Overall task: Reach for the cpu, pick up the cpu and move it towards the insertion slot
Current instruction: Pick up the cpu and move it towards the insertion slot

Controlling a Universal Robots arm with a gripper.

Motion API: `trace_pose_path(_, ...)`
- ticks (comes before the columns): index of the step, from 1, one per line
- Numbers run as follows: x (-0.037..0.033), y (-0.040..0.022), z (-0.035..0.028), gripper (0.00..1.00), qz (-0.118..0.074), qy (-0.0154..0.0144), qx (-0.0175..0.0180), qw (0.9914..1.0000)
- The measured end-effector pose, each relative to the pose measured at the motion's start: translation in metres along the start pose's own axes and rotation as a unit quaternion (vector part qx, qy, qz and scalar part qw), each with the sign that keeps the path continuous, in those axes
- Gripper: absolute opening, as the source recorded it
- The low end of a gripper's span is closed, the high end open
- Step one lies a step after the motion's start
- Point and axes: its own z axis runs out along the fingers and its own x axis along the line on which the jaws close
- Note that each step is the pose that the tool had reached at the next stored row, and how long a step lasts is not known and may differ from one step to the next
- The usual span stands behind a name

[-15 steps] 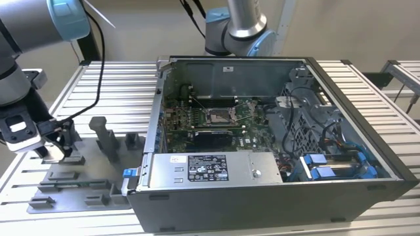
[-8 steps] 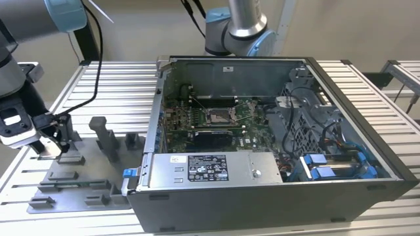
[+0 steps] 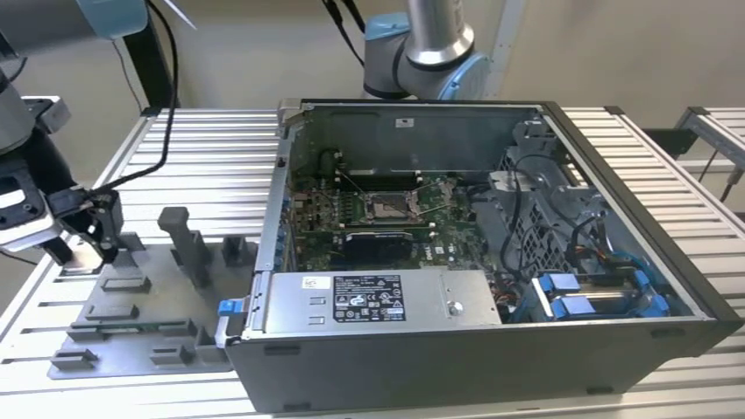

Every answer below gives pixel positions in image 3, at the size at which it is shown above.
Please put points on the black upright frame post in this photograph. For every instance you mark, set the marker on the black upright frame post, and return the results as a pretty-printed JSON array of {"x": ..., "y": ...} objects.
[{"x": 151, "y": 70}]

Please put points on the CPU socket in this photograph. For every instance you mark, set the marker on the CPU socket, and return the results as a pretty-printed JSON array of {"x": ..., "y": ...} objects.
[{"x": 387, "y": 207}]

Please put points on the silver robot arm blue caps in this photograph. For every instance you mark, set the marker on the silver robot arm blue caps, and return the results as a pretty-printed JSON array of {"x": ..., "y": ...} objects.
[{"x": 436, "y": 30}]

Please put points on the green motherboard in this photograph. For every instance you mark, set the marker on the green motherboard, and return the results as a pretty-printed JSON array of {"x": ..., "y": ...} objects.
[{"x": 460, "y": 244}]

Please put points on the black open PC case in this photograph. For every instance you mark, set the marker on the black open PC case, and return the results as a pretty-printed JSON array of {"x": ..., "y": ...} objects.
[{"x": 407, "y": 371}]

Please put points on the blue disk carrier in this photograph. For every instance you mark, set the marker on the blue disk carrier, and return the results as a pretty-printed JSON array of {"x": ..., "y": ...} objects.
[
  {"x": 573, "y": 305},
  {"x": 558, "y": 281}
]

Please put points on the RAM slot with green stick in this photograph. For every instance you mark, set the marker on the RAM slot with green stick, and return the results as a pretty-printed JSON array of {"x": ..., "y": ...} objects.
[{"x": 384, "y": 225}]

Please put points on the aluminium side table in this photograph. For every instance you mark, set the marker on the aluminium side table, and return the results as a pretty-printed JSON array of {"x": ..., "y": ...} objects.
[{"x": 718, "y": 126}]

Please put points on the white sticker on case wall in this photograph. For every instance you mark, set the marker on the white sticker on case wall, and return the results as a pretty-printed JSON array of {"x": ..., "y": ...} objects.
[{"x": 405, "y": 122}]

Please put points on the grey metal drive cage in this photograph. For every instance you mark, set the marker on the grey metal drive cage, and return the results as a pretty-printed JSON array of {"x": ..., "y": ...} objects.
[{"x": 541, "y": 235}]

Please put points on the silver square CPU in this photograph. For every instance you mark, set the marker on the silver square CPU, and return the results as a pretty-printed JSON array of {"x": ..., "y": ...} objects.
[{"x": 83, "y": 260}]

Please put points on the grey power supply unit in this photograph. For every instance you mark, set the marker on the grey power supply unit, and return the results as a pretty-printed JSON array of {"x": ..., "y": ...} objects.
[{"x": 291, "y": 305}]

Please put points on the black graphics card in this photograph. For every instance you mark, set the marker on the black graphics card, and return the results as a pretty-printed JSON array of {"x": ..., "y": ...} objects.
[{"x": 375, "y": 251}]

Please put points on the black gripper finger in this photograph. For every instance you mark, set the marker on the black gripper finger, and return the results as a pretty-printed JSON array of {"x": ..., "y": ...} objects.
[
  {"x": 60, "y": 252},
  {"x": 107, "y": 218}
]

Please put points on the black RAM slots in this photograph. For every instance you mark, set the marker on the black RAM slots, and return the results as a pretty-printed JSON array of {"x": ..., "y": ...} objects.
[{"x": 379, "y": 180}]

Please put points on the grey parts rack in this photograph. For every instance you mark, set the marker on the grey parts rack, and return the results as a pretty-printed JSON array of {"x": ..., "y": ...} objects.
[{"x": 175, "y": 297}]

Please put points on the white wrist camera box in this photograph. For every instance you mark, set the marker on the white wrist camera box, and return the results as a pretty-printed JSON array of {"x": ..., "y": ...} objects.
[{"x": 23, "y": 231}]

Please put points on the blue case latch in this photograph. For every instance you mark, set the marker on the blue case latch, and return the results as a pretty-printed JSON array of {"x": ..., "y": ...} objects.
[{"x": 228, "y": 307}]

